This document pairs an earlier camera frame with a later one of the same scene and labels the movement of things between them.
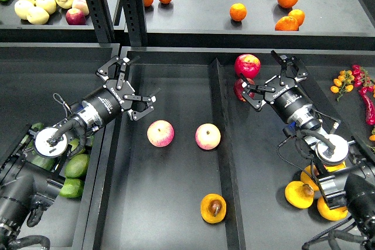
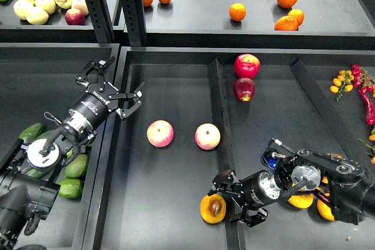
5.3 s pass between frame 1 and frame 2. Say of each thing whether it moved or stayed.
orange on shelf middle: stayed
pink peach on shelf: stayed
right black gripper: moved
